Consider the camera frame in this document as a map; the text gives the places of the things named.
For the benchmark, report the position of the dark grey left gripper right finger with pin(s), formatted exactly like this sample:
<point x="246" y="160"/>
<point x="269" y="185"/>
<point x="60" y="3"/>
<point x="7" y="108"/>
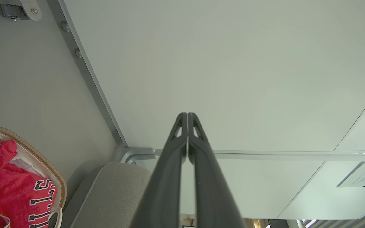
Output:
<point x="209" y="190"/>

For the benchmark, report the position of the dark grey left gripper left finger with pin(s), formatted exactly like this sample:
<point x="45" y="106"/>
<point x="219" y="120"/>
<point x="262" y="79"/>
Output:
<point x="165" y="183"/>

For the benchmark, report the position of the red garment with striped cuffs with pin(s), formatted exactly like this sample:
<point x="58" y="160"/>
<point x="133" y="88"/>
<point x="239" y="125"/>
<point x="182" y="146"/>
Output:
<point x="8" y="190"/>

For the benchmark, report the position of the grey fabric sofa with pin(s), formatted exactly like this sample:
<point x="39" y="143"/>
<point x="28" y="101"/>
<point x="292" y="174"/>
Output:
<point x="106" y="196"/>

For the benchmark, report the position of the wicker laundry basket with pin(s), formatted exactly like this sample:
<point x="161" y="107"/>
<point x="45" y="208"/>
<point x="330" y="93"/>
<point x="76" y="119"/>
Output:
<point x="44" y="160"/>

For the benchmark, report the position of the white paper sign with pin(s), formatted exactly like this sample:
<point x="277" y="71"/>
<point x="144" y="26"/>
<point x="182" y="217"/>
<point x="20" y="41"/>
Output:
<point x="364" y="174"/>

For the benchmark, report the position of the round grey bolt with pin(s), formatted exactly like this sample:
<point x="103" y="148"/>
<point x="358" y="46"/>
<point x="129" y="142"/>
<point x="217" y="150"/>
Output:
<point x="65" y="26"/>
<point x="78" y="53"/>

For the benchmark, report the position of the metal caster wheel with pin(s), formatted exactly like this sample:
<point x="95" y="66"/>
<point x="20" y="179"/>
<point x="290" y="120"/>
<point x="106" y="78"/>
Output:
<point x="11" y="11"/>

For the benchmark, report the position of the grey curved frame bracket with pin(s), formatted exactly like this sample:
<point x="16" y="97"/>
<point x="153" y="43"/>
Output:
<point x="135" y="153"/>

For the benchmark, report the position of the grey frame rail with bolts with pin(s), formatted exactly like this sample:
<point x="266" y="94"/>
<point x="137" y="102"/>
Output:
<point x="87" y="72"/>

